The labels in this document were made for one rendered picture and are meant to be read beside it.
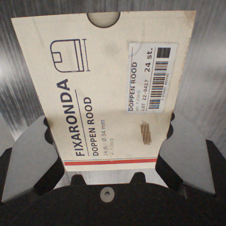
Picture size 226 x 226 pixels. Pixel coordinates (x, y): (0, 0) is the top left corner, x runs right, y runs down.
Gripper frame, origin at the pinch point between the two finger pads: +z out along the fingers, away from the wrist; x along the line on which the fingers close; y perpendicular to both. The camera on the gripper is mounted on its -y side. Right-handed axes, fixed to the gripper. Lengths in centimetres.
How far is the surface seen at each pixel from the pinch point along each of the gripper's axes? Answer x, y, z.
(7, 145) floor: -130, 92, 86
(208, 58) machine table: 14.1, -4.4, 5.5
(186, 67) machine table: 11.2, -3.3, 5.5
